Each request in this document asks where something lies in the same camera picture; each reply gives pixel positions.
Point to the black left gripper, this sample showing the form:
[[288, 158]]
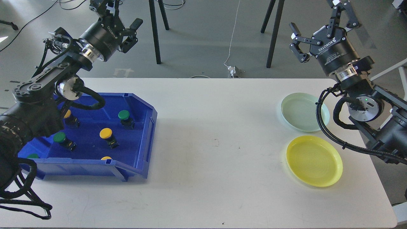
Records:
[[108, 34]]

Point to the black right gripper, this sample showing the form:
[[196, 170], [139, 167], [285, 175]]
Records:
[[329, 45]]

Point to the green push button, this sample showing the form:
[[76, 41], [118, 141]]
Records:
[[62, 139], [126, 120]]

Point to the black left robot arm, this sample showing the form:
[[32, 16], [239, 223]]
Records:
[[44, 99]]

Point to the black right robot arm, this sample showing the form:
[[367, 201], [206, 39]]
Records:
[[364, 106]]

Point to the light green plate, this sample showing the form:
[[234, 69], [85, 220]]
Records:
[[298, 110]]

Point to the yellow push button back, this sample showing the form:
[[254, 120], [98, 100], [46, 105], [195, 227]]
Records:
[[70, 120]]

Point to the yellow plate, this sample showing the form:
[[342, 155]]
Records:
[[314, 161]]

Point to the green push button front corner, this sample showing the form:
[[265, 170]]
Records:
[[33, 155]]

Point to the black stand left legs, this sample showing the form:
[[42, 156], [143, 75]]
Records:
[[155, 28]]

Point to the black stand legs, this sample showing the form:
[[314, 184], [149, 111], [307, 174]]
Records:
[[155, 28], [276, 26]]

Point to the black stand right legs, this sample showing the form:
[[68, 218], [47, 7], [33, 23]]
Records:
[[276, 26]]

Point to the white power adapter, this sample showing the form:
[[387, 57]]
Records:
[[234, 72]]

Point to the white chair base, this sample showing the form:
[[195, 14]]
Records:
[[401, 68]]

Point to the blue plastic bin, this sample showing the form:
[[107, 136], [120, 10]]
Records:
[[130, 158]]

